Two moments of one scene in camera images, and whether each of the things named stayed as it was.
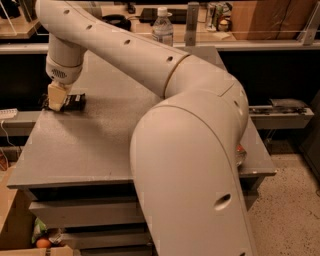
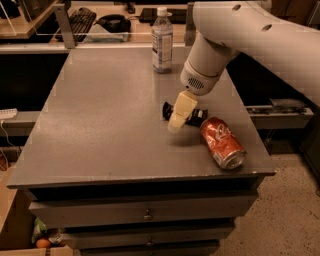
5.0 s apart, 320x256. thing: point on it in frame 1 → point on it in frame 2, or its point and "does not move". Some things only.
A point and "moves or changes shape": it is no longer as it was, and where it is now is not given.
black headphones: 118,20 does not move
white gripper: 63,73 → 197,81
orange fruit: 43,243 does not move
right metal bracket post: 191,25 does not move
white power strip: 8,113 does not move
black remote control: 72,102 moves or changes shape
